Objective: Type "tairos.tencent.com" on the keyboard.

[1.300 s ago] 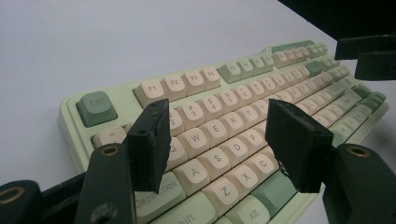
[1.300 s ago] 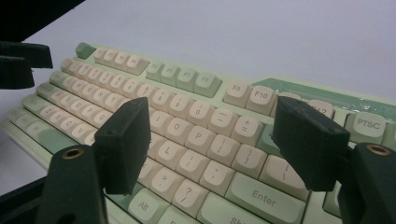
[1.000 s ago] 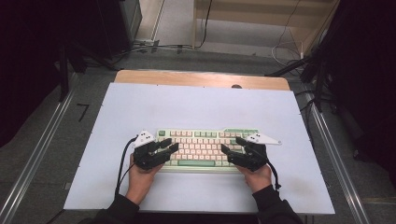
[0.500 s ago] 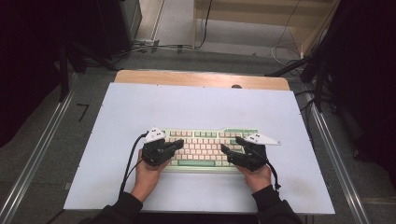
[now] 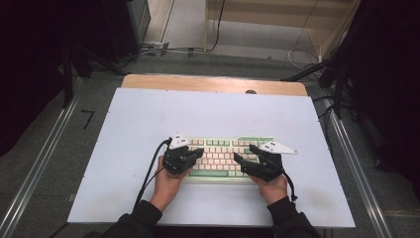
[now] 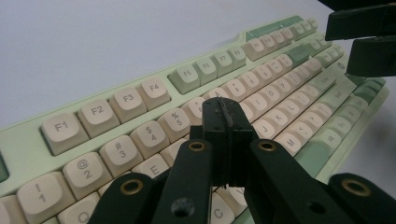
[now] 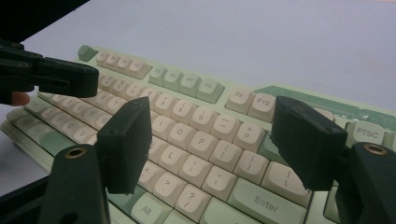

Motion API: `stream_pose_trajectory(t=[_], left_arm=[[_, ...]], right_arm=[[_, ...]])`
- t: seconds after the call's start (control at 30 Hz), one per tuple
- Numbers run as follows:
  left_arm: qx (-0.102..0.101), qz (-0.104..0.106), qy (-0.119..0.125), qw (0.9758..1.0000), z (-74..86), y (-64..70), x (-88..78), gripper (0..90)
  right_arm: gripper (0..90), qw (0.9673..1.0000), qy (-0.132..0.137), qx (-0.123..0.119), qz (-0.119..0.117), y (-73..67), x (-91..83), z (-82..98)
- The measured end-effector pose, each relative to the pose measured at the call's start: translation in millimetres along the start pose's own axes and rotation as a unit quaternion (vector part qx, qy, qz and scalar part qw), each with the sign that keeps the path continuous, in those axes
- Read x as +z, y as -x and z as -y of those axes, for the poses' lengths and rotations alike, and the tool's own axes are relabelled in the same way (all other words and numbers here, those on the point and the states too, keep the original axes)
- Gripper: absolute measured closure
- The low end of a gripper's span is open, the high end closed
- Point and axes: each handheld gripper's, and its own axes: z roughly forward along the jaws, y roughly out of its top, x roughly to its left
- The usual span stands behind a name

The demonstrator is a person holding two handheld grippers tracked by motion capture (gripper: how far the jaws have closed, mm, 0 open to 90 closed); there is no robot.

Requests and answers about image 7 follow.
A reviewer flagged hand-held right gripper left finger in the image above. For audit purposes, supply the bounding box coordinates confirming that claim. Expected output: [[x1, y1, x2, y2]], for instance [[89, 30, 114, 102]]
[[36, 95, 154, 224]]

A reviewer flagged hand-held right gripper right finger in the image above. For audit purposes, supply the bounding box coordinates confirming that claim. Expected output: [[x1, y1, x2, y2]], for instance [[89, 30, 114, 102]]
[[270, 95, 396, 224]]

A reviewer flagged green and cream keyboard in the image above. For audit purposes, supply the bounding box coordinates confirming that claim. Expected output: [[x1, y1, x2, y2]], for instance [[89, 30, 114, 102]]
[[0, 44, 396, 224]]

